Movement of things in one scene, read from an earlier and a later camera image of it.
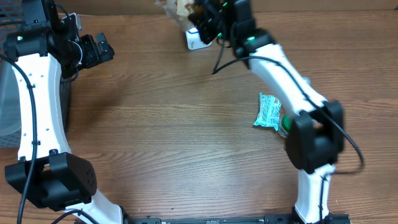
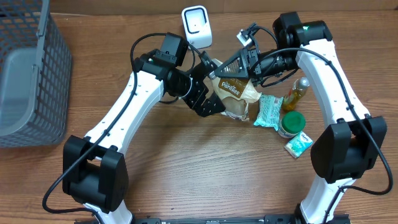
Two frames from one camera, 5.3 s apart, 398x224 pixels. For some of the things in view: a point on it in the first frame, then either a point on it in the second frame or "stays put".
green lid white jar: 286,125 stays put
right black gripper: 202,18 -> 252,58
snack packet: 185,7 -> 236,94
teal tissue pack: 269,112 stays put
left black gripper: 95,57 -> 193,101
